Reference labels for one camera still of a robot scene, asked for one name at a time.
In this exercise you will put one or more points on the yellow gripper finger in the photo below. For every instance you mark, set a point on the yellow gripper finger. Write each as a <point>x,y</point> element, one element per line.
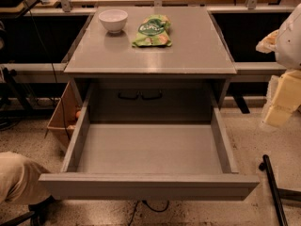
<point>283,98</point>

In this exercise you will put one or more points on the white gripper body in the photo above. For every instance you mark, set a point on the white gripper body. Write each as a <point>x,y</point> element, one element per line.
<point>290,46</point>

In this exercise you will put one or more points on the grey top drawer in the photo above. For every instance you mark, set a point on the grey top drawer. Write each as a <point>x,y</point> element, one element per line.
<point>150,144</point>

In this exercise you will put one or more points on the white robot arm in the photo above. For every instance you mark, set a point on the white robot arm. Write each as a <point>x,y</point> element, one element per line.
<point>288,50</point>

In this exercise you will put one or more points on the grey drawer cabinet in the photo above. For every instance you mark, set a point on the grey drawer cabinet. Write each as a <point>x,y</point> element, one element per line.
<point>114,78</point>

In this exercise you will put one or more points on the black metal stand leg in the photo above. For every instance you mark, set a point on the black metal stand leg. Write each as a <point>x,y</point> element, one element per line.
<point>278,194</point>

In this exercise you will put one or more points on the green chip bag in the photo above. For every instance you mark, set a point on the green chip bag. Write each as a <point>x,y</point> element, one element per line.
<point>153,32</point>

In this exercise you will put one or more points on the white bowl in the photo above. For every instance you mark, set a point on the white bowl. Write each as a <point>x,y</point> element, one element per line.
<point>113,20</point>

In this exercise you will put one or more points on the orange ball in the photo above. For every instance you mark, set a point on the orange ball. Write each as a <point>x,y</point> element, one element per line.
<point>77,114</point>

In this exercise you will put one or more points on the cardboard box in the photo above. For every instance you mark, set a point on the cardboard box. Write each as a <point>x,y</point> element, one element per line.
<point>63,121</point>

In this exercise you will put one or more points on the black shoe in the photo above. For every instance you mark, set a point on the black shoe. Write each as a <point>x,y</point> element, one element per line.
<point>40,211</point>

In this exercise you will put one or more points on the person's leg in beige trousers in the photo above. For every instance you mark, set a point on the person's leg in beige trousers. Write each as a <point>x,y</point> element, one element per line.
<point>19,180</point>

